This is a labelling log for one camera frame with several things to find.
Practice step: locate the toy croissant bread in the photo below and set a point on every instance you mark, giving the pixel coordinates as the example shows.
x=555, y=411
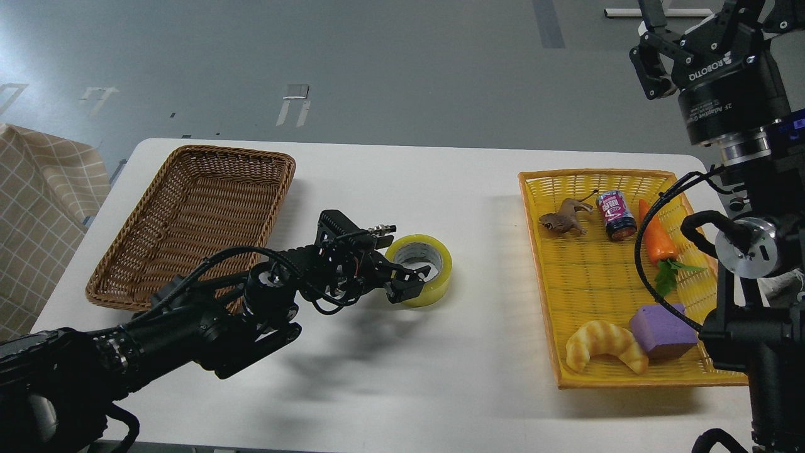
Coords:
x=599, y=337

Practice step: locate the orange toy carrot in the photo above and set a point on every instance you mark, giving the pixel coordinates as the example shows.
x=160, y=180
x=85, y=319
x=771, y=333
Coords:
x=662, y=252

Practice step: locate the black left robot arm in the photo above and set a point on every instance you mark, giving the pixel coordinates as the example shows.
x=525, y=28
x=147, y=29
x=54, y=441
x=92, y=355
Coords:
x=61, y=387

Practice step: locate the purple foam block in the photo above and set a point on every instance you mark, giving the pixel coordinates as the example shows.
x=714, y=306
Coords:
x=661, y=334

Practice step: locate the yellow plastic basket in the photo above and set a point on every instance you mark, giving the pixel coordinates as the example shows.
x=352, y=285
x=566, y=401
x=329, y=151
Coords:
x=588, y=277

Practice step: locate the brown wicker basket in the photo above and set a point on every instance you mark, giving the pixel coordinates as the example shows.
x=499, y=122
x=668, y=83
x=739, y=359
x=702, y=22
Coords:
x=203, y=199

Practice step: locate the white stand base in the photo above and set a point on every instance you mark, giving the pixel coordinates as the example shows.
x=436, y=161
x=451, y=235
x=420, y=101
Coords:
x=668, y=12

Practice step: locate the brown toy animal figure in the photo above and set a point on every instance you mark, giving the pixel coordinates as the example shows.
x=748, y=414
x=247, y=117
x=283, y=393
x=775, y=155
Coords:
x=565, y=219

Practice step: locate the beige checkered cloth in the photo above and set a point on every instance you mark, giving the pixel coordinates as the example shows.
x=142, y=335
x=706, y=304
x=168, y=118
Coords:
x=49, y=187

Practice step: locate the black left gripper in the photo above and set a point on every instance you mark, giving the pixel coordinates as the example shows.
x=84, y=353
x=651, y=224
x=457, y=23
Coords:
x=346, y=270

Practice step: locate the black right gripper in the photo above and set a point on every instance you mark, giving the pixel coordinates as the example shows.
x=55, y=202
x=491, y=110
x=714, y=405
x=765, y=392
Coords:
x=729, y=82

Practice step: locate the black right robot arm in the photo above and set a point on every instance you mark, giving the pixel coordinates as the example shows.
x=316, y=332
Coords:
x=741, y=334

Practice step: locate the purple drink can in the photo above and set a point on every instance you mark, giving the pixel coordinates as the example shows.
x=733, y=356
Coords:
x=619, y=222

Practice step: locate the yellow tape roll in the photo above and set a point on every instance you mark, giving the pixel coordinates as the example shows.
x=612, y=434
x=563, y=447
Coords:
x=416, y=250

